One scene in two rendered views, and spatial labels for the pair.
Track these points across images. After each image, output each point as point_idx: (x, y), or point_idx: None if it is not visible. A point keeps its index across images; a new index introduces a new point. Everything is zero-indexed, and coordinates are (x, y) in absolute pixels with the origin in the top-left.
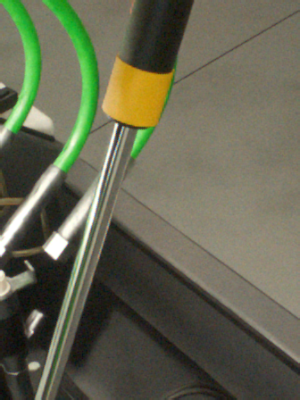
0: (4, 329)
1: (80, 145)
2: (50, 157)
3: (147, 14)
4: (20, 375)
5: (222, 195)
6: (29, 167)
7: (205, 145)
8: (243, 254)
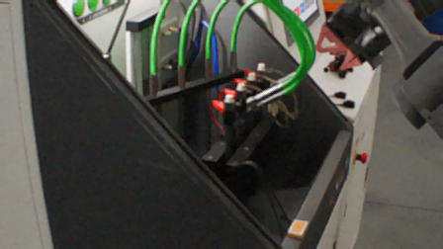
0: (224, 114)
1: (292, 88)
2: (340, 124)
3: None
4: (226, 134)
5: None
6: (331, 123)
7: None
8: None
